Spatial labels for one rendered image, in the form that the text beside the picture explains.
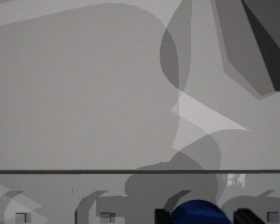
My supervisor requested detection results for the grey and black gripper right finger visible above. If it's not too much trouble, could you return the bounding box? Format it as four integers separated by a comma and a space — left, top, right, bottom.
233, 208, 266, 224

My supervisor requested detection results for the grey button panel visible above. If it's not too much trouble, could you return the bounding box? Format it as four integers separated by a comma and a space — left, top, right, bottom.
241, 0, 280, 91

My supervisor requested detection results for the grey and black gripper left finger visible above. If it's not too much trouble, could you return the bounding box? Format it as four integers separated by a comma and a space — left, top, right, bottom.
155, 209, 173, 224

